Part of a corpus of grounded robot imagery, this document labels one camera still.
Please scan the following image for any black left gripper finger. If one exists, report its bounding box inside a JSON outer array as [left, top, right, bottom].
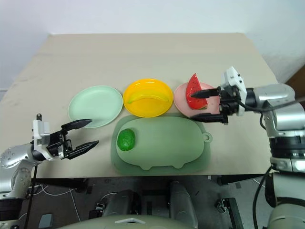
[[61, 119, 93, 132], [63, 140, 100, 160]]

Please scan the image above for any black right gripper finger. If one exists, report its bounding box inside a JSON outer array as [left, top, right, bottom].
[[190, 87, 220, 99], [190, 112, 225, 123]]

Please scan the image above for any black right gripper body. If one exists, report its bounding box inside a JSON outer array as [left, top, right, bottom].
[[217, 85, 241, 125]]

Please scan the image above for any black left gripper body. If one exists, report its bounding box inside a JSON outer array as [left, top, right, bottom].
[[47, 129, 73, 160]]

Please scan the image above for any red watermelon slice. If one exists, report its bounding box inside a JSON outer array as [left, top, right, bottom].
[[185, 73, 209, 111]]

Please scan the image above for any pink plate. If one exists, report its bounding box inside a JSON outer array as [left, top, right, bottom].
[[173, 82, 224, 119]]

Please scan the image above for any pale green plate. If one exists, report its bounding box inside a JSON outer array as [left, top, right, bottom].
[[68, 85, 124, 129]]

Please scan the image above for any yellow plate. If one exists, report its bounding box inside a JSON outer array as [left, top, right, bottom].
[[123, 78, 174, 118]]

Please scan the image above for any green pig-shaped cutting board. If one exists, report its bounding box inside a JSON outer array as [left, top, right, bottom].
[[110, 113, 212, 173]]

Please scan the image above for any round green fruit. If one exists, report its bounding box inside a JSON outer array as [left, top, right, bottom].
[[116, 128, 137, 152]]

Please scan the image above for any pale green pig-shaped board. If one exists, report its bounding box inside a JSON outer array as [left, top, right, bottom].
[[116, 115, 213, 171]]

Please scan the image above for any yellow banana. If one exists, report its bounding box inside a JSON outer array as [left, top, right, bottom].
[[126, 88, 171, 105]]

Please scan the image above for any dark rounded robot leg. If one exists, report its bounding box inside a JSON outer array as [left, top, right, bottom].
[[102, 189, 144, 218], [168, 180, 199, 229]]

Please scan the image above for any grey-green robot torso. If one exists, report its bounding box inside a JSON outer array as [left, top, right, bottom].
[[56, 214, 199, 229]]

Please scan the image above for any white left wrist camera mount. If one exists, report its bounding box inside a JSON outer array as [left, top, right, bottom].
[[31, 114, 54, 161]]

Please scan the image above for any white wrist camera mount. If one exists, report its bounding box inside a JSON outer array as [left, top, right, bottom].
[[220, 66, 247, 116], [31, 114, 54, 161]]

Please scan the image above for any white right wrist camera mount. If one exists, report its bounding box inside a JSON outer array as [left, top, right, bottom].
[[220, 66, 247, 116]]

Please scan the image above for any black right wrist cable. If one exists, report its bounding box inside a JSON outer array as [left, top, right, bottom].
[[234, 95, 305, 113]]

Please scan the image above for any black table frame bar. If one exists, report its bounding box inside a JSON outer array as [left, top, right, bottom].
[[217, 173, 271, 186], [30, 177, 89, 193]]

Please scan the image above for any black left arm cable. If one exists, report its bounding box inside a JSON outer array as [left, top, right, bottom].
[[24, 164, 38, 229]]

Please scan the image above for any white floor cable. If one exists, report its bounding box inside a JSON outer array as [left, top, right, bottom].
[[30, 184, 83, 223]]

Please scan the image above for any brown board by wall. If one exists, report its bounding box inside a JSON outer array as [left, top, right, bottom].
[[285, 68, 305, 102]]

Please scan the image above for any black right shoulder cable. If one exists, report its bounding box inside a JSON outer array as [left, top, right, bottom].
[[252, 166, 273, 229]]

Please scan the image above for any black table frame leg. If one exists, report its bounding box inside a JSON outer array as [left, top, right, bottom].
[[216, 197, 244, 229]]

